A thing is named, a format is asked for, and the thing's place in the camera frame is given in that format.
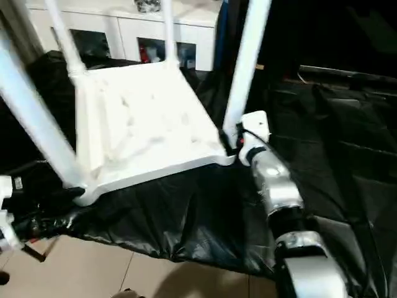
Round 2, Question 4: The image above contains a grey metal clutter object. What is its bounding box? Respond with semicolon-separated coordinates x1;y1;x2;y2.
135;0;161;13

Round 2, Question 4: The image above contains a grey curtain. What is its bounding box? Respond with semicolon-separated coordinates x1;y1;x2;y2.
0;0;39;63

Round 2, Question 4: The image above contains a black stand leg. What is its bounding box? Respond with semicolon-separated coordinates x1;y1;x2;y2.
24;245;48;263

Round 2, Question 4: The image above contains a white plastic table top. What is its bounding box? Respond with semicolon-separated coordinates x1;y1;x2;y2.
73;60;237;207

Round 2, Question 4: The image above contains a white cabinet with glass doors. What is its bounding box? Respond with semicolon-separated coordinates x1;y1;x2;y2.
28;0;225;71

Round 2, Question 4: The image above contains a glossy black mat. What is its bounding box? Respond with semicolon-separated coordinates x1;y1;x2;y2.
0;50;397;292

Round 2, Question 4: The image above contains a white plastic table leg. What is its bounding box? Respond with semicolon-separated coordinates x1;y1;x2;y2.
161;0;181;66
45;0;88;76
221;0;272;135
0;19;83;191

